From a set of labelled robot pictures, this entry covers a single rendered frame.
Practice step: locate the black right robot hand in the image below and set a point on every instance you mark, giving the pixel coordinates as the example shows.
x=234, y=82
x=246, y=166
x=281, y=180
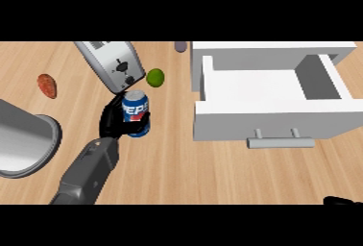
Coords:
x=342, y=201

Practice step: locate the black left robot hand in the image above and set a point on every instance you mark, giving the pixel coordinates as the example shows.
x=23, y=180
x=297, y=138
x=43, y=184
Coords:
x=110, y=123

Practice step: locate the blue soda can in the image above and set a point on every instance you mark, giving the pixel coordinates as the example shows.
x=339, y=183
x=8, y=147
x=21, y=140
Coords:
x=136, y=110

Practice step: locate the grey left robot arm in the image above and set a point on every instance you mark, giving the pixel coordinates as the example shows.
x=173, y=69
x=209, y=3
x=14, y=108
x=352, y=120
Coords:
x=88, y=171

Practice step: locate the white open drawer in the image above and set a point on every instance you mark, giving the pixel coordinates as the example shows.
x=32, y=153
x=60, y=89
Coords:
x=269, y=105

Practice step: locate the green lime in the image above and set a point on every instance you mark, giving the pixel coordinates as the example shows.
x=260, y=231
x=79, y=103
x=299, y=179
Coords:
x=156, y=77

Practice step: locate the reddish brown oval food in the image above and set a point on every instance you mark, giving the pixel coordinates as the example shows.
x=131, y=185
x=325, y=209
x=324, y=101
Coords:
x=46, y=86

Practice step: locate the silver toaster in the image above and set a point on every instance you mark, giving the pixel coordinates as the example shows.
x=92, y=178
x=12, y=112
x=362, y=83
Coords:
x=114, y=64

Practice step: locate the large grey metal pot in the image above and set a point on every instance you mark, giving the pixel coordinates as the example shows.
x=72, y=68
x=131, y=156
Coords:
x=24, y=141

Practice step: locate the small grey purple object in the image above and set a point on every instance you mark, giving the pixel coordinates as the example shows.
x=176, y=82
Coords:
x=181, y=46

